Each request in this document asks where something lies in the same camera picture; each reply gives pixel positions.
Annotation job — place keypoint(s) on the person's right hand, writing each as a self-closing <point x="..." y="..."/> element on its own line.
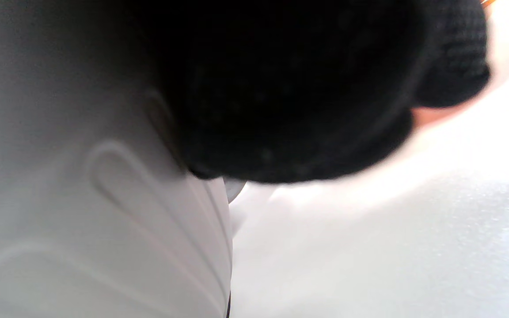
<point x="281" y="88"/>

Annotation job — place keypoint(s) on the orange plastic bowl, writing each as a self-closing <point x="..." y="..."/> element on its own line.
<point x="488" y="2"/>

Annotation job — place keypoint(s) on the grey plastic salad bowl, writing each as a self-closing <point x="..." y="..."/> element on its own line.
<point x="82" y="221"/>

